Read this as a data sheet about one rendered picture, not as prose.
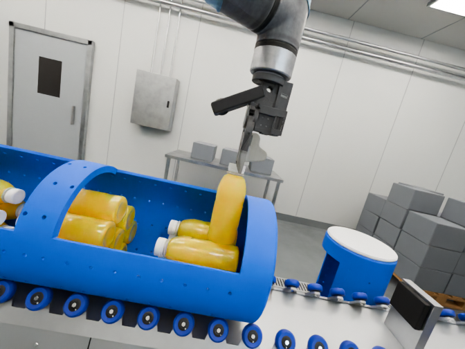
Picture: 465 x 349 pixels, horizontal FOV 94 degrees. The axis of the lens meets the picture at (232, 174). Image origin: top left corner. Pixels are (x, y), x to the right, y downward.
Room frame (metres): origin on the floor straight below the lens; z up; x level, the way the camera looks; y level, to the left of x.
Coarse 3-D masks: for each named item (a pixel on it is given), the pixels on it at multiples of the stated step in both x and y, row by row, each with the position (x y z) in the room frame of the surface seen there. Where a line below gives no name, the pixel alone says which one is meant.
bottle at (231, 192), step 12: (228, 180) 0.47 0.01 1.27; (240, 180) 0.47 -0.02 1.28; (228, 192) 0.45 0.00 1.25; (240, 192) 0.46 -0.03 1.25; (216, 204) 0.46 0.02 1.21; (228, 204) 0.45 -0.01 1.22; (240, 204) 0.46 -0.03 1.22; (216, 216) 0.45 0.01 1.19; (228, 216) 0.45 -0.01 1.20; (240, 216) 0.47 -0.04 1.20; (216, 228) 0.45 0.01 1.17; (228, 228) 0.44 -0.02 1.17; (216, 240) 0.44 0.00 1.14; (228, 240) 0.44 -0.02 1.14
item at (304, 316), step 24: (24, 288) 0.42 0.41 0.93; (96, 312) 0.40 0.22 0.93; (168, 312) 0.44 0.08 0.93; (264, 312) 0.51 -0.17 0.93; (288, 312) 0.53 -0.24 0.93; (312, 312) 0.55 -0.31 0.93; (336, 312) 0.57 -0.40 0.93; (360, 312) 0.60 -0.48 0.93; (384, 312) 0.62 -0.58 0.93; (0, 336) 0.35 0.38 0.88; (24, 336) 0.35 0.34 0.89; (48, 336) 0.36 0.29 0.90; (72, 336) 0.36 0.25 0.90; (192, 336) 0.40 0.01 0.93; (240, 336) 0.42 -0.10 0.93; (264, 336) 0.44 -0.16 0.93; (336, 336) 0.49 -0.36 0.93; (360, 336) 0.51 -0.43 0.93; (384, 336) 0.53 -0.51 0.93; (432, 336) 0.57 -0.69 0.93; (456, 336) 0.59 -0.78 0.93
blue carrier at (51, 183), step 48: (0, 144) 0.53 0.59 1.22; (48, 192) 0.38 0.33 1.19; (144, 192) 0.60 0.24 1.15; (192, 192) 0.58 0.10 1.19; (0, 240) 0.33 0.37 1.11; (48, 240) 0.34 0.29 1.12; (144, 240) 0.59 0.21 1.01; (240, 240) 0.63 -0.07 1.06; (96, 288) 0.35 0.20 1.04; (144, 288) 0.35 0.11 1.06; (192, 288) 0.35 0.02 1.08; (240, 288) 0.36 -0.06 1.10
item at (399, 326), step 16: (400, 288) 0.55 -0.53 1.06; (416, 288) 0.54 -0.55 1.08; (400, 304) 0.54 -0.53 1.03; (416, 304) 0.50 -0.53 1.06; (432, 304) 0.48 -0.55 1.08; (400, 320) 0.54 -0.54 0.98; (416, 320) 0.49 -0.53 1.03; (432, 320) 0.48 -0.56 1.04; (400, 336) 0.52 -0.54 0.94; (416, 336) 0.48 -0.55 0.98
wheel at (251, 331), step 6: (252, 324) 0.41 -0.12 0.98; (246, 330) 0.40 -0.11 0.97; (252, 330) 0.40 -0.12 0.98; (258, 330) 0.40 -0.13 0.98; (246, 336) 0.39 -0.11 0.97; (252, 336) 0.39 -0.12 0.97; (258, 336) 0.40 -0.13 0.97; (246, 342) 0.38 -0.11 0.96; (252, 342) 0.39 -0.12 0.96; (258, 342) 0.39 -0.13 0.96; (252, 348) 0.38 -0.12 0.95
